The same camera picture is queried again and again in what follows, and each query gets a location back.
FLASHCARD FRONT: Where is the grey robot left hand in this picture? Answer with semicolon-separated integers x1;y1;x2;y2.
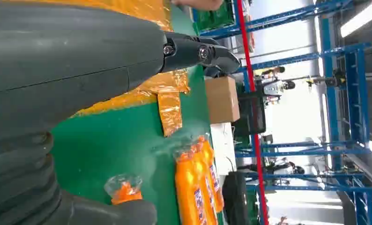
0;0;241;225

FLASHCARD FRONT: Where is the orange drink bottle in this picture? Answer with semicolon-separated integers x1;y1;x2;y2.
104;173;144;206
173;144;211;225
198;136;225;225

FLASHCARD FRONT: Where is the green mat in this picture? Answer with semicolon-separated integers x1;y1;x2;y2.
51;4;229;225

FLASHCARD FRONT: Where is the yellow sheet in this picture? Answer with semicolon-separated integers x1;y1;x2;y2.
6;0;191;138

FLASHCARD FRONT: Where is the person's hand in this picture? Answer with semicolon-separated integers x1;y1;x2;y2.
170;0;224;12

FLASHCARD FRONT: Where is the green crate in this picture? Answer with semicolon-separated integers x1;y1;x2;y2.
193;0;237;32

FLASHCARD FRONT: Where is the cardboard box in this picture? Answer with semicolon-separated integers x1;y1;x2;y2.
204;76;241;125

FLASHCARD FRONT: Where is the white table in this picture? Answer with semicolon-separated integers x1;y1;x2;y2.
210;122;238;177

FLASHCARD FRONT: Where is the red bar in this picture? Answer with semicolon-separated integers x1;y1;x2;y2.
235;0;270;225

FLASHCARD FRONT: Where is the dark equipment case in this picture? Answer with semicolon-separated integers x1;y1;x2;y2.
235;91;267;135

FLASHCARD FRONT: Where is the background robot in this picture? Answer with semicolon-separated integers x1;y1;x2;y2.
264;157;306;176
256;67;297;105

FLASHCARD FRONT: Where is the black case with yellow label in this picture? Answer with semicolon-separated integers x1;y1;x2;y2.
222;170;253;225

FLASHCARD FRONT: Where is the ceiling light strip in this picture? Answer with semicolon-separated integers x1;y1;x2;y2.
339;0;372;38

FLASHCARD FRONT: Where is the blue metal rack frame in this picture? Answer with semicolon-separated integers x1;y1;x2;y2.
192;0;372;225

